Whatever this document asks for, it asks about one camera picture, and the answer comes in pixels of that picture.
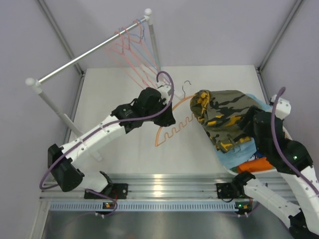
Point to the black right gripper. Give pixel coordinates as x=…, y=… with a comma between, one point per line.
x=247, y=128

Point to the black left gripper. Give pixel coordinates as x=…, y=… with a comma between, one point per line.
x=168, y=119

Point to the blue white patterned trousers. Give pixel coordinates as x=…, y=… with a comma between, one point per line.
x=255, y=156

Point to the light blue trousers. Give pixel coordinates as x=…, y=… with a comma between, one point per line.
x=243, y=152

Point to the orange trousers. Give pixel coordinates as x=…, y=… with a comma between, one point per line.
x=257, y=165

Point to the blue wire hanger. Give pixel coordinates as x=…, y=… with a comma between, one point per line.
x=147, y=35

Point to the pink hanger with orange trousers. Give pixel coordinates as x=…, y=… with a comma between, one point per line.
x=133, y=49

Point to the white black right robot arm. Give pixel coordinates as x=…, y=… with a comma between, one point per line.
x=292, y=161

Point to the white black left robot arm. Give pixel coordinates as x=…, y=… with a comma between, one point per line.
x=65, y=161

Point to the white perforated plastic basket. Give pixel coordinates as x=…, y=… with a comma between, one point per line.
x=234, y=171

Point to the silver clothes rack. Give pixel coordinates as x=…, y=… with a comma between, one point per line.
x=36, y=85

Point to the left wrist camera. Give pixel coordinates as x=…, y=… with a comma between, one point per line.
x=166, y=91

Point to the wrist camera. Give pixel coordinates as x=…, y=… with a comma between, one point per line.
x=166, y=91
x=283, y=107

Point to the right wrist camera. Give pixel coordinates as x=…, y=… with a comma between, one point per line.
x=283, y=107

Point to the aluminium rail frame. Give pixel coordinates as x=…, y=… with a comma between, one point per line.
x=171, y=187

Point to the perforated cable duct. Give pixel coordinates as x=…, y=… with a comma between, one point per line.
x=150, y=206

